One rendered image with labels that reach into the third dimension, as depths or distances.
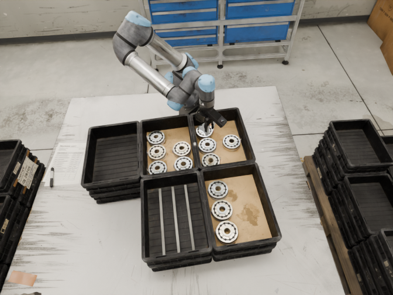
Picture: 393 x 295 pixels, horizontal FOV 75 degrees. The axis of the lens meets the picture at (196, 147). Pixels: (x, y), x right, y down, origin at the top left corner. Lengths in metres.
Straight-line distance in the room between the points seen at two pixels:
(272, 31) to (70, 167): 2.56
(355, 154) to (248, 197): 1.04
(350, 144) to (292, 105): 1.05
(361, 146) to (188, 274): 1.53
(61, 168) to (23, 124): 1.65
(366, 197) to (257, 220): 1.02
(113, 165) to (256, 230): 0.85
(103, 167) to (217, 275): 0.84
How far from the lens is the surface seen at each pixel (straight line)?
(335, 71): 3.69
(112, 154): 1.60
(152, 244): 1.30
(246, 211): 1.33
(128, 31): 1.38
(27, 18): 4.60
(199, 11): 3.07
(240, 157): 1.49
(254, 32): 3.28
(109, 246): 1.49
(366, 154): 2.20
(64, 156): 1.89
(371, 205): 2.13
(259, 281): 1.39
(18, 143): 2.32
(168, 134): 1.60
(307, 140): 2.76
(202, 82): 1.18
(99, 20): 4.25
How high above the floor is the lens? 2.05
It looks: 54 degrees down
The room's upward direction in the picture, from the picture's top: 4 degrees counter-clockwise
